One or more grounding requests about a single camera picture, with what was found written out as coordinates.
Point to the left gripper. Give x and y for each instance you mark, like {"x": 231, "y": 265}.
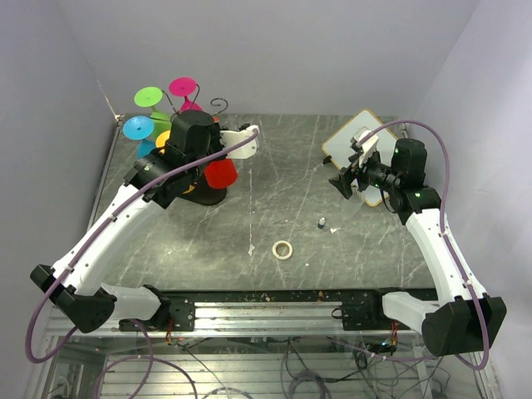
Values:
{"x": 216, "y": 136}

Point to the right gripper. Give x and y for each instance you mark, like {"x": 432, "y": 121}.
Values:
{"x": 343, "y": 180}

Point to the red plastic wine glass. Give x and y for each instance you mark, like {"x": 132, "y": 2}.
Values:
{"x": 220, "y": 173}

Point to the orange plastic wine glass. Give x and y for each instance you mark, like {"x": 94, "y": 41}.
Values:
{"x": 160, "y": 145}

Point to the pink plastic wine glass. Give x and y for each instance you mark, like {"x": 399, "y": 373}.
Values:
{"x": 187, "y": 88}

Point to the blue plastic wine glass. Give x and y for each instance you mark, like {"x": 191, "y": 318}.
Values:
{"x": 140, "y": 128}

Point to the green plastic wine glass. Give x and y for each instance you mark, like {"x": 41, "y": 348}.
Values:
{"x": 149, "y": 97}

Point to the clear plastic cup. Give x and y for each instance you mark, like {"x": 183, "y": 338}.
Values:
{"x": 351, "y": 206}

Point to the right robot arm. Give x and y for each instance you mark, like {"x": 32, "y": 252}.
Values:
{"x": 466, "y": 318}

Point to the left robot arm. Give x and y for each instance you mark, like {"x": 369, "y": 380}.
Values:
{"x": 178, "y": 167}

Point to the white board yellow rim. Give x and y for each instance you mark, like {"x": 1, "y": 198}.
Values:
{"x": 345, "y": 141}

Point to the white tape roll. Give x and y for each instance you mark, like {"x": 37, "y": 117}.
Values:
{"x": 282, "y": 250}

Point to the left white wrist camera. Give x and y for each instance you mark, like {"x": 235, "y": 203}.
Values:
{"x": 244, "y": 142}

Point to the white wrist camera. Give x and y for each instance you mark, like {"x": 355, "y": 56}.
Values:
{"x": 244, "y": 142}
{"x": 363, "y": 143}

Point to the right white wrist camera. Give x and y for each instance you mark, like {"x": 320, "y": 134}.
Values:
{"x": 363, "y": 143}

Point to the aluminium mounting rail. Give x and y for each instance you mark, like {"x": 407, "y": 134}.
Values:
{"x": 301, "y": 312}

